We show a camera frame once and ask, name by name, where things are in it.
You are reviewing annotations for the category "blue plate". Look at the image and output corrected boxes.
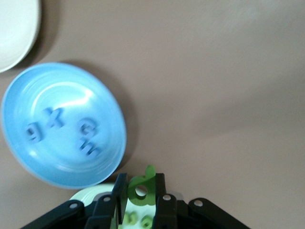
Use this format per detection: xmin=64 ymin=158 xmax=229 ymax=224
xmin=1 ymin=62 xmax=127 ymax=189

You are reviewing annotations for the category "blue digit 6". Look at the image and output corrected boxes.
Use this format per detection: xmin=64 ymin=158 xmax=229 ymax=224
xmin=25 ymin=123 xmax=45 ymax=143

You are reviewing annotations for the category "light green plate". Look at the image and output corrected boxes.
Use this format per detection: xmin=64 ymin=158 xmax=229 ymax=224
xmin=68 ymin=183 xmax=158 ymax=229

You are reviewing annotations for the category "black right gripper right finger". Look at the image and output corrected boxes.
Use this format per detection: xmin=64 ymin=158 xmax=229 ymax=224
xmin=152 ymin=173 xmax=178 ymax=229

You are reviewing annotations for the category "green letter p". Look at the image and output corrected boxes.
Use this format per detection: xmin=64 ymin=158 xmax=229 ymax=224
xmin=127 ymin=165 xmax=157 ymax=206

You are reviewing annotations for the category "blue letter X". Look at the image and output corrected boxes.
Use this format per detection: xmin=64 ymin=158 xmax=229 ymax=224
xmin=43 ymin=107 xmax=66 ymax=128

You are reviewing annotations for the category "blue letter c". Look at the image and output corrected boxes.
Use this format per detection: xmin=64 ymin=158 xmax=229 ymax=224
xmin=77 ymin=119 xmax=99 ymax=138

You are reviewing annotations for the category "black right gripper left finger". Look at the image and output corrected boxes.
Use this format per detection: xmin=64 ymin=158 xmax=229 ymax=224
xmin=85 ymin=173 xmax=128 ymax=229

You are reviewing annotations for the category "blue letter m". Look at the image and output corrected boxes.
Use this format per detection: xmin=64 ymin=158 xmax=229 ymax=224
xmin=75 ymin=137 xmax=101 ymax=157

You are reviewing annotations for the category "beige plate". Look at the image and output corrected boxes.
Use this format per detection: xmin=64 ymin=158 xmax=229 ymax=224
xmin=0 ymin=0 xmax=40 ymax=73

